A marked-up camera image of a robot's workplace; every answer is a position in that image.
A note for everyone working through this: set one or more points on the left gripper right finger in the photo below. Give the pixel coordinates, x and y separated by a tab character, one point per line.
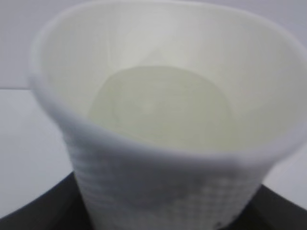
269	211

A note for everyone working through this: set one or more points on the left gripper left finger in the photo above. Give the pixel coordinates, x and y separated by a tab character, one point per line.
60	208

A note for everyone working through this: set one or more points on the white paper cup green logo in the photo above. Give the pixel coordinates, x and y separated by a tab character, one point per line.
172	112

